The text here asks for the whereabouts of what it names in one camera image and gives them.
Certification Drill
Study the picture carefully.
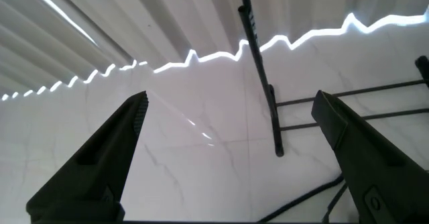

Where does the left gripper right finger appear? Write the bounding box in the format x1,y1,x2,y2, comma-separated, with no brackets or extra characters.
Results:
310,89,429,224

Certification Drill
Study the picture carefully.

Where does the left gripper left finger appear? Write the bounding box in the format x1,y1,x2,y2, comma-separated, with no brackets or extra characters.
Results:
25,91,149,224

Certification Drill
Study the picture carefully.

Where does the black clothes rack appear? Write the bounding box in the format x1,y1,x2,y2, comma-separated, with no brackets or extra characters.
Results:
237,0,429,158

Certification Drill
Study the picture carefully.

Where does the white curtain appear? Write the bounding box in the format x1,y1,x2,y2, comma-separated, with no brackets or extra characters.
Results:
0,0,429,101

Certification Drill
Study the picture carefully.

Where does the black cable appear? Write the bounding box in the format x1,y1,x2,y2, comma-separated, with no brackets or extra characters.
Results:
257,172,346,223
320,181,349,223

